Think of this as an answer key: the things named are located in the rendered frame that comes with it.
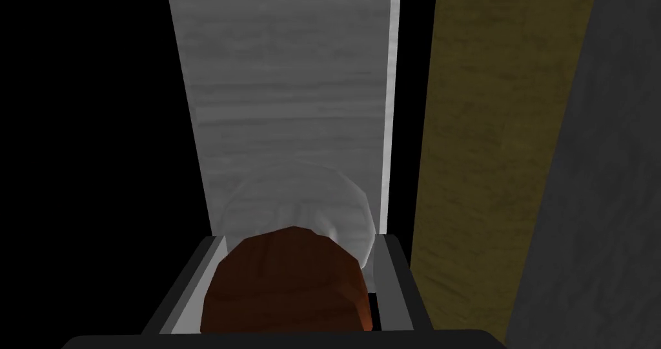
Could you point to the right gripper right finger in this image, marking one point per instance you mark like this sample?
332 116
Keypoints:
395 292

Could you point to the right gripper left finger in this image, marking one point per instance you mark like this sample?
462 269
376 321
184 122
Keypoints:
193 287

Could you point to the brown and grey door knob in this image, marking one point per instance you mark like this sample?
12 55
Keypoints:
289 282

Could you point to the grey door leaf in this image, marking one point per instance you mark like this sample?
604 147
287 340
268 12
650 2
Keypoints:
284 80

